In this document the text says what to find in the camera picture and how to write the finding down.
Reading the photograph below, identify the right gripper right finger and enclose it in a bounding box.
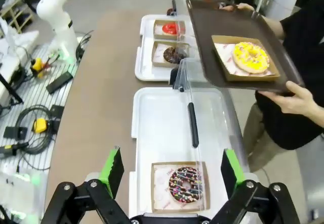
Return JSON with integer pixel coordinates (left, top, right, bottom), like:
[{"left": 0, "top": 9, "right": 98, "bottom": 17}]
[{"left": 211, "top": 148, "right": 302, "bottom": 224}]

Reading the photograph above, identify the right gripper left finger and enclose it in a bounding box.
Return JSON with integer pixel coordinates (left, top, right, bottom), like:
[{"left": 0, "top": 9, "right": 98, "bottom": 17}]
[{"left": 44, "top": 145, "right": 130, "bottom": 224}]

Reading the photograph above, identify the yellow sprinkled donut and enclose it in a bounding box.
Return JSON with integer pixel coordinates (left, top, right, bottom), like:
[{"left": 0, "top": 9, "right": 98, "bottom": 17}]
[{"left": 232, "top": 41, "right": 270, "bottom": 74}]

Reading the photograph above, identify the brown cardboard donut box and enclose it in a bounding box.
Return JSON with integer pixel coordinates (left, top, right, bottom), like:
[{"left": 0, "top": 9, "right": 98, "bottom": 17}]
[
  {"left": 151, "top": 40, "right": 191, "bottom": 68},
  {"left": 152, "top": 19, "right": 187, "bottom": 41},
  {"left": 151, "top": 161, "right": 211, "bottom": 213},
  {"left": 211, "top": 34, "right": 280, "bottom": 82}
]

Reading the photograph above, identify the dark brown serving tray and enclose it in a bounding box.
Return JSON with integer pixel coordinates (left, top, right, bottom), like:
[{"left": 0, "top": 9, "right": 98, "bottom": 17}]
[{"left": 185, "top": 0, "right": 305, "bottom": 95}]

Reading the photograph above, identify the person's right forearm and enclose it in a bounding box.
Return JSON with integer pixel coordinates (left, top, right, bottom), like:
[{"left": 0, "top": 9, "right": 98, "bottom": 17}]
[{"left": 253, "top": 9, "right": 287, "bottom": 39}]

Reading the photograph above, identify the chocolate donut with coloured sprinkles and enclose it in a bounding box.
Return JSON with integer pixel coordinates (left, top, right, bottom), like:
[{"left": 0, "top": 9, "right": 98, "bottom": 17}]
[{"left": 169, "top": 166, "right": 205, "bottom": 202}]

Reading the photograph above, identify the person in black cardigan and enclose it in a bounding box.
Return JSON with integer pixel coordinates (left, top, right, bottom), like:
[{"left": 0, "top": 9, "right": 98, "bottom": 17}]
[{"left": 242, "top": 0, "right": 324, "bottom": 173}]

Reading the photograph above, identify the plain chocolate donut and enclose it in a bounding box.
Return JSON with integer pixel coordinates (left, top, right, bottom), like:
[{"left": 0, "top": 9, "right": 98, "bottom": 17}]
[{"left": 163, "top": 46, "right": 191, "bottom": 65}]

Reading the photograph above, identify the red glazed donut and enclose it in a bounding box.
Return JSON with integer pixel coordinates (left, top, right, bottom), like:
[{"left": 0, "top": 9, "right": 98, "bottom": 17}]
[{"left": 162, "top": 22, "right": 178, "bottom": 36}]

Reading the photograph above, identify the person's left hand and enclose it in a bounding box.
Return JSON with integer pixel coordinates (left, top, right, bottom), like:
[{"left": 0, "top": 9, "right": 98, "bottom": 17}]
[{"left": 258, "top": 81, "right": 322, "bottom": 119}]

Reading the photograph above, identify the person's right hand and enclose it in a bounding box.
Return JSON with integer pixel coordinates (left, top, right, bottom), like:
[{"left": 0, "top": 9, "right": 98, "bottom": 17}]
[{"left": 222, "top": 3, "right": 255, "bottom": 12}]

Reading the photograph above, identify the yellow emergency stop box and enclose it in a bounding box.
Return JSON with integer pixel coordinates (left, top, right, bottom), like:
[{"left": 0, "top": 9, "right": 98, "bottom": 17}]
[
  {"left": 30, "top": 58, "right": 44, "bottom": 72},
  {"left": 32, "top": 117, "right": 49, "bottom": 134}
]

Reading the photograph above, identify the small black box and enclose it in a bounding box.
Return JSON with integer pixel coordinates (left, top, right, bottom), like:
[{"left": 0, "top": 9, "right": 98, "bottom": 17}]
[{"left": 3, "top": 126, "right": 27, "bottom": 141}]

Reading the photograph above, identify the clear hinged display lid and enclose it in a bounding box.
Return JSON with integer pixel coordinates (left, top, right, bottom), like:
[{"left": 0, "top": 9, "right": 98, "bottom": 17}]
[
  {"left": 169, "top": 58, "right": 206, "bottom": 211},
  {"left": 166, "top": 0, "right": 194, "bottom": 58}
]

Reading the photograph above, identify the white display tray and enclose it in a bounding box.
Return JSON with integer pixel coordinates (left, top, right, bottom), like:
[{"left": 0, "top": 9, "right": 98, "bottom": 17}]
[
  {"left": 134, "top": 14, "right": 201, "bottom": 82},
  {"left": 129, "top": 87, "right": 250, "bottom": 216}
]

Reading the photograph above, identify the black power adapter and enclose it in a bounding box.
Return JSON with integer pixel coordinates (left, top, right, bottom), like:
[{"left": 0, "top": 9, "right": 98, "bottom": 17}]
[{"left": 46, "top": 71, "right": 74, "bottom": 95}]

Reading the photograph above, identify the wooden rack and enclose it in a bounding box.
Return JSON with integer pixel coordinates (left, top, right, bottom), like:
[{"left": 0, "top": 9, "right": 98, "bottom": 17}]
[{"left": 0, "top": 5, "right": 35, "bottom": 36}]

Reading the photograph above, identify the coiled black cable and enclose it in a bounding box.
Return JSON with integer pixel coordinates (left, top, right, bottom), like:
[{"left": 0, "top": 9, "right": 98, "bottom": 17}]
[{"left": 16, "top": 105, "right": 58, "bottom": 157}]

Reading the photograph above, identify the black cable bundle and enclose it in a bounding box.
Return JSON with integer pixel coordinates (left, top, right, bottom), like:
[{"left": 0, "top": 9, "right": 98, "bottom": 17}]
[{"left": 75, "top": 30, "right": 95, "bottom": 64}]

